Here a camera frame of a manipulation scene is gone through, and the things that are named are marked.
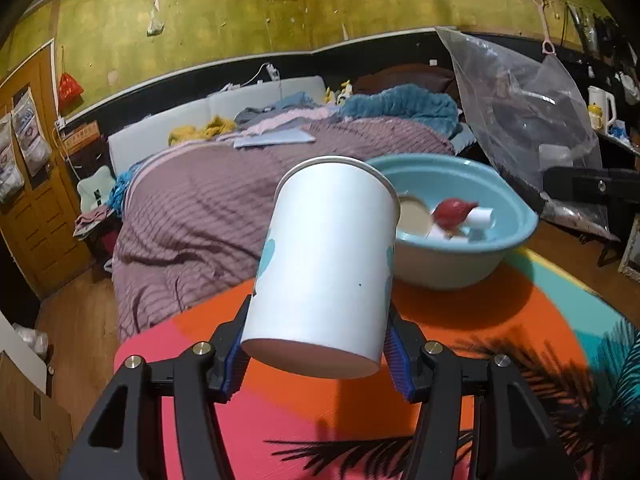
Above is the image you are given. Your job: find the dark side table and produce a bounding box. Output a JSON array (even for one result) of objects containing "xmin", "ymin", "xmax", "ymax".
[{"xmin": 542, "ymin": 130, "xmax": 639, "ymax": 268}]

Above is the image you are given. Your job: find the white bed headboard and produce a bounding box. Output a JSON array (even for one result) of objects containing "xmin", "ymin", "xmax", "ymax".
[{"xmin": 107, "ymin": 76, "xmax": 326, "ymax": 178}]

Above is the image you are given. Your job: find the colourful round floor mat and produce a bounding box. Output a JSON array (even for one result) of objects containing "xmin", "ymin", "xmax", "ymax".
[{"xmin": 125, "ymin": 249, "xmax": 639, "ymax": 479}]

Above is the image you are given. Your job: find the light blue plastic basin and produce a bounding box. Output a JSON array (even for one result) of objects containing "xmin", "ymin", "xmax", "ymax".
[{"xmin": 368, "ymin": 154, "xmax": 538, "ymax": 290}]

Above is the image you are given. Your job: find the hanging white bag left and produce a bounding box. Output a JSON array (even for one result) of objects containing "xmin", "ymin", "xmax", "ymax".
[{"xmin": 0, "ymin": 114, "xmax": 25, "ymax": 204}]

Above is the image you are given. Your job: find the white kettle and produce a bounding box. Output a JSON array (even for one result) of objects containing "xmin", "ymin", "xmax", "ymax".
[{"xmin": 587, "ymin": 86, "xmax": 617, "ymax": 134}]

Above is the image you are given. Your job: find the brown paper cup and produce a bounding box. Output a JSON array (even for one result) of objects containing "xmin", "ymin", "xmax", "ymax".
[{"xmin": 397, "ymin": 195, "xmax": 433, "ymax": 237}]

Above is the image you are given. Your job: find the white lotion tube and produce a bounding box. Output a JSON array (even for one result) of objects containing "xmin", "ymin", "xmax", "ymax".
[{"xmin": 443, "ymin": 207, "xmax": 496, "ymax": 243}]

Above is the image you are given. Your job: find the hanging white bag right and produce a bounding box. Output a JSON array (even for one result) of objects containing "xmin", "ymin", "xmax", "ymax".
[{"xmin": 12, "ymin": 87, "xmax": 52, "ymax": 177}]

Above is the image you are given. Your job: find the yellow cloth on bed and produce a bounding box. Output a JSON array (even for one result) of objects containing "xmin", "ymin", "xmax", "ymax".
[{"xmin": 168, "ymin": 115, "xmax": 236, "ymax": 146}]

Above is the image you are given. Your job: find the pale green pillow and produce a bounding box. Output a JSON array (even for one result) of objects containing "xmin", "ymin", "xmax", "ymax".
[{"xmin": 76, "ymin": 166, "xmax": 115, "ymax": 214}]

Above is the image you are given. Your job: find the purple striped quilt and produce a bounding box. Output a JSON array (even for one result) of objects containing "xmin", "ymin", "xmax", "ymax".
[{"xmin": 112, "ymin": 117, "xmax": 454, "ymax": 340}]

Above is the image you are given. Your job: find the brown leather sofa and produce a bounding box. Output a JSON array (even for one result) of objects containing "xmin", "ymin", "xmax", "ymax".
[{"xmin": 352, "ymin": 63, "xmax": 456, "ymax": 96}]

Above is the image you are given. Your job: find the white paper sheet on bed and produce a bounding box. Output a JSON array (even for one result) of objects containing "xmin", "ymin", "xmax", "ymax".
[{"xmin": 232, "ymin": 128, "xmax": 316, "ymax": 150}]

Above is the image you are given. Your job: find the brown wooden door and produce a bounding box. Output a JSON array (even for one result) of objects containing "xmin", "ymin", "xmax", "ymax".
[{"xmin": 1, "ymin": 42, "xmax": 93, "ymax": 300}]

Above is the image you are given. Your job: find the cardboard box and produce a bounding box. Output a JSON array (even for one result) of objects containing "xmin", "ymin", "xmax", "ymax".
[{"xmin": 0, "ymin": 352, "xmax": 73, "ymax": 479}]

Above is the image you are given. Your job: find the white charger cable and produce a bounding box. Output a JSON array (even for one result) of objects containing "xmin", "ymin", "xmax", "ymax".
[{"xmin": 219, "ymin": 62, "xmax": 282, "ymax": 92}]

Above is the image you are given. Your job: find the white paper cup green print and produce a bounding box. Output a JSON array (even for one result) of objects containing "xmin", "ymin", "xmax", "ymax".
[{"xmin": 241, "ymin": 156, "xmax": 400, "ymax": 379}]

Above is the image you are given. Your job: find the blue fluffy blanket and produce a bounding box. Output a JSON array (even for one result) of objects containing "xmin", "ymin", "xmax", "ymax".
[{"xmin": 340, "ymin": 84, "xmax": 459, "ymax": 139}]

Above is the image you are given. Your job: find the hanging white bag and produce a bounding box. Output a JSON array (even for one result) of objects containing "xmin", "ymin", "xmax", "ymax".
[
  {"xmin": 12, "ymin": 87, "xmax": 52, "ymax": 177},
  {"xmin": 0, "ymin": 114, "xmax": 25, "ymax": 204}
]

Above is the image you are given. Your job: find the clear zip plastic bag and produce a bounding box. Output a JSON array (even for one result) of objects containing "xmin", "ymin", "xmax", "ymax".
[{"xmin": 436, "ymin": 27, "xmax": 616, "ymax": 240}]

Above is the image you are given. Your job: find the red hanging ornament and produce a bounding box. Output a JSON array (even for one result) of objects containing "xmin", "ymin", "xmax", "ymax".
[{"xmin": 58, "ymin": 72, "xmax": 84, "ymax": 112}]

